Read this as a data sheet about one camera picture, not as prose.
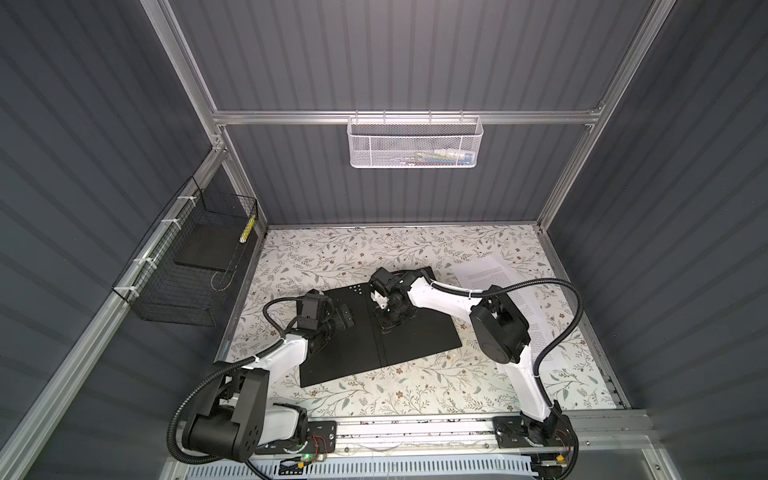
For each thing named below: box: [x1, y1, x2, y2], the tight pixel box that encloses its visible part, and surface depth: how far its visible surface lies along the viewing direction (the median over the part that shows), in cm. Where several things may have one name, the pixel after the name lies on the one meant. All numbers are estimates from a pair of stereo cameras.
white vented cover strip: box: [167, 454, 539, 480], surface depth 72 cm
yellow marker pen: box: [239, 215, 256, 243], surface depth 83 cm
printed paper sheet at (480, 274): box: [451, 256, 520, 291], surface depth 110 cm
